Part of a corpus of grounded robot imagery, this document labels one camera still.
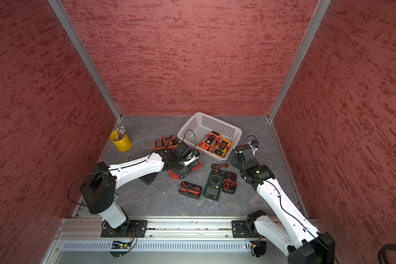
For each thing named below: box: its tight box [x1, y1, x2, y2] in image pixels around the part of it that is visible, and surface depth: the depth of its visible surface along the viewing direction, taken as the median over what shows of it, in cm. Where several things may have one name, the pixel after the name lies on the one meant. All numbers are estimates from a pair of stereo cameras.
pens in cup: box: [116, 125, 126, 141], surface depth 91 cm
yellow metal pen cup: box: [109, 129, 133, 152], surface depth 97 cm
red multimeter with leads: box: [167, 158, 203, 180], surface depth 79 cm
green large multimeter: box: [202, 168, 226, 202], surface depth 87 cm
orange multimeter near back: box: [154, 138, 179, 150], surface depth 102 cm
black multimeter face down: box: [222, 171, 239, 195], surface depth 86 cm
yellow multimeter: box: [212, 138, 232, 158], surface depth 100 cm
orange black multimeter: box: [199, 130, 229, 158], surface depth 102 cm
